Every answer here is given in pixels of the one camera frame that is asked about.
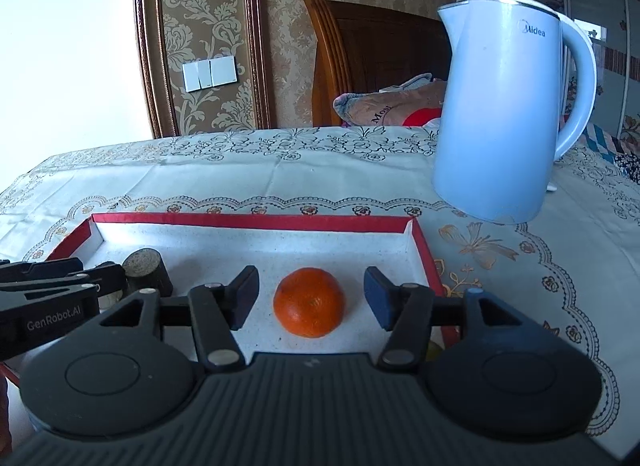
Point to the colourful patterned bedding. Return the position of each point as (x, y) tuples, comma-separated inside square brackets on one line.
[(625, 155)]

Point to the green tomato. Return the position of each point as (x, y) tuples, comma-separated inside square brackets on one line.
[(434, 350)]

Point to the white electric kettle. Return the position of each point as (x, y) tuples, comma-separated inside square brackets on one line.
[(490, 120)]

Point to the orange mandarin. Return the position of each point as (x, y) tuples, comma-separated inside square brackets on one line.
[(309, 302)]

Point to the red cardboard tray box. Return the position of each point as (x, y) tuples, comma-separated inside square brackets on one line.
[(310, 251)]

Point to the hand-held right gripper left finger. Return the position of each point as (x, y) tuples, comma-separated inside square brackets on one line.
[(245, 296)]

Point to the folded pillow on chair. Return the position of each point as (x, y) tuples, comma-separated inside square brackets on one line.
[(385, 105)]

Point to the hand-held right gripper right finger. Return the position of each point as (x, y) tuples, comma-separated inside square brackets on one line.
[(377, 296)]

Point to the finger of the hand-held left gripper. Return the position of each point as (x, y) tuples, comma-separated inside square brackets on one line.
[(102, 278), (40, 267)]

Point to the wooden bed headboard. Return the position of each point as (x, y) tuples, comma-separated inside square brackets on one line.
[(380, 55)]

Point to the eggplant piece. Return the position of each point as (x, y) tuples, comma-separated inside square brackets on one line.
[(150, 276)]

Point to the white wall switch panel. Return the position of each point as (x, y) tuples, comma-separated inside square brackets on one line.
[(210, 74)]

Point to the wardrobe with sliding doors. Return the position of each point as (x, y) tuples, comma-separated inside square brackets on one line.
[(600, 5)]

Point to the brown wall moulding frame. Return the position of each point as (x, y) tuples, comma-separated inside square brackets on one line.
[(252, 45)]

